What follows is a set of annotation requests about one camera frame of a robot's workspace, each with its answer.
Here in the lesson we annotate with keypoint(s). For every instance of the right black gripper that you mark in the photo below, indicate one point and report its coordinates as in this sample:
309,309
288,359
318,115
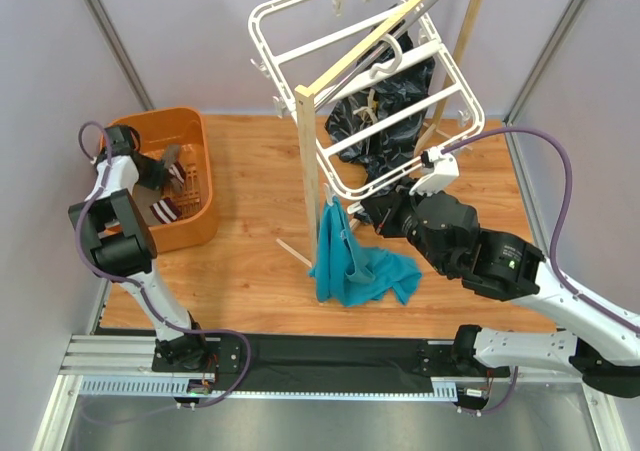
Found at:
379,210

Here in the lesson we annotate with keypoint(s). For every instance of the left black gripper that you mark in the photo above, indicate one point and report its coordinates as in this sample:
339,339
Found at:
154,171

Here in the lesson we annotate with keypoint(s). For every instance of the grey maroon striped sock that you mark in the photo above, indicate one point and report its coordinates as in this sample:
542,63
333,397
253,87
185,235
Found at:
155,209

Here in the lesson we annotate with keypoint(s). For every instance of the teal cloth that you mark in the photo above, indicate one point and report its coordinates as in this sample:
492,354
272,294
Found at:
352,274

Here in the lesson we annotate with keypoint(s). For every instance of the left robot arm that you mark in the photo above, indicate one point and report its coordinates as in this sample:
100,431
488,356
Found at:
114,240

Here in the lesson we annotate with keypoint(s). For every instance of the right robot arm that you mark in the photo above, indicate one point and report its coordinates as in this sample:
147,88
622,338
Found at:
588,343

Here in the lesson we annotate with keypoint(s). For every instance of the orange laundry basket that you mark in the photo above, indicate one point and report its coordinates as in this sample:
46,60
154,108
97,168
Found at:
186,127

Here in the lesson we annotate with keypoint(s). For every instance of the wooden drying rack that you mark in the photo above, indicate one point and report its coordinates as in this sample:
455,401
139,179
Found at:
420,42

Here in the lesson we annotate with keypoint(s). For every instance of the black base cloth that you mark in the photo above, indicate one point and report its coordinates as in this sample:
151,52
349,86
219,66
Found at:
379,364

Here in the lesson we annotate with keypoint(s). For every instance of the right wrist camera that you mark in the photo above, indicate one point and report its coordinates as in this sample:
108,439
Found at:
440,170

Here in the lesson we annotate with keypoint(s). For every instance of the slotted cable duct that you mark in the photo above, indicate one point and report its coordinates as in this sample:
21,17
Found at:
183,387

